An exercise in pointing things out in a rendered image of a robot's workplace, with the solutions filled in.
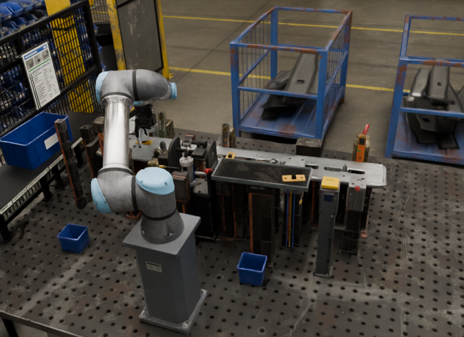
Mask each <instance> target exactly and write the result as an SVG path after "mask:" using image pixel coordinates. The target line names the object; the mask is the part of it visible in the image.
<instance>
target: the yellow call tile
mask: <svg viewBox="0 0 464 337"><path fill-rule="evenodd" d="M338 184H339V178H336V177H325V176H323V179H322V185H321V187H322V188H329V189H338Z"/></svg>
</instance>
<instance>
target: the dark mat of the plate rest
mask: <svg viewBox="0 0 464 337"><path fill-rule="evenodd" d="M310 172H311V170H310V169H304V168H292V167H285V166H274V165H268V164H256V163H250V162H239V161H232V160H222V161H221V162H220V165H219V166H218V168H217V170H216V172H215V173H214V176H220V177H230V178H236V179H242V180H253V181H259V182H269V183H275V184H286V185H291V186H303V187H307V183H308V180H309V175H310ZM283 175H304V177H305V181H297V182H283V180H282V176H283Z"/></svg>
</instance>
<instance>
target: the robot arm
mask: <svg viewBox="0 0 464 337"><path fill-rule="evenodd" d="M96 97H97V101H98V102H99V103H100V104H101V107H102V108H103V109H105V115H104V153H103V168H101V169H100V170H99V171H98V175H97V178H95V179H92V182H91V191H92V196H93V201H94V203H95V207H96V209H97V210H98V211H99V212H101V213H114V212H124V211H141V210H142V213H143V216H142V221H141V224H140V231H141V235H142V237H143V239H145V240H146V241H148V242H151V243H154V244H164V243H167V242H171V241H174V240H175V239H177V238H178V237H180V236H181V234H182V233H183V231H184V221H183V219H182V217H181V215H180V214H179V212H178V210H177V207H176V200H175V190H174V189H175V185H174V183H173V178H172V176H171V174H170V173H169V172H168V171H166V170H164V169H162V168H157V167H148V168H145V169H144V170H143V169H142V170H140V171H139V172H138V173H137V175H134V176H133V172H132V171H131V170H130V169H129V168H128V152H129V119H130V118H132V117H134V116H135V136H136V138H137V142H138V144H139V146H142V141H146V140H148V139H149V134H148V133H152V132H155V129H154V128H151V126H154V125H155V124H156V123H157V122H156V116H155V113H152V109H151V108H152V107H153V105H152V104H149V103H148V101H156V100H172V99H176V98H177V87H176V84H175V83H170V82H169V83H168V82H167V80H166V78H165V77H164V76H163V75H161V74H159V73H157V72H154V71H151V70H144V69H137V70H116V71H113V70H110V71H108V72H102V73H100V74H99V76H98V78H97V81H96ZM133 105H134V110H132V111H130V112H129V110H131V109H132V108H133ZM140 128H141V129H140Z"/></svg>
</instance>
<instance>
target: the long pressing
mask: <svg viewBox="0 0 464 337"><path fill-rule="evenodd" d="M130 138H131V139H130ZM148 140H150V141H153V143H152V144H151V145H146V144H142V146H141V148H139V144H136V141H137V138H136V136H135V135H129V148H132V151H133V152H132V157H133V160H135V161H141V162H149V161H150V159H151V158H152V156H153V151H154V149H155V148H156V147H158V148H160V142H161V141H165V142H166V148H167V150H168V147H169V144H170V143H171V141H172V140H173V139H168V138H161V137H149V139H148ZM134 145H135V147H134ZM196 147H197V145H194V144H192V146H191V148H190V147H187V149H191V150H195V148H196ZM216 148H217V154H218V155H225V156H227V154H228V152H232V153H236V155H235V157H243V158H249V159H255V160H268V161H271V159H272V158H276V159H278V161H279V164H280V163H281V162H286V161H287V158H288V157H292V158H299V159H305V165H311V166H317V167H318V168H317V169H312V174H311V179H310V180H311V181H318V182H321V181H322V179H323V176H325V177H336V178H339V182H340V184H346V185H349V179H350V176H351V175H357V176H363V177H366V178H367V185H366V187H369V188H375V189H381V188H384V187H386V186H387V168H386V167H385V166H383V165H382V164H374V163H366V162H355V161H348V160H335V159H329V158H322V157H309V156H303V155H290V154H284V153H271V152H264V151H252V150H245V149H238V148H226V147H219V146H216ZM96 154H97V155H98V156H100V157H102V151H101V148H99V149H98V150H97V152H96ZM345 164H346V165H345ZM343 166H347V172H345V171H342V168H343ZM325 167H329V168H336V169H341V171H340V172H337V171H326V170H325ZM349 170H354V171H364V172H365V174H363V175H362V174H356V173H348V171H349Z"/></svg>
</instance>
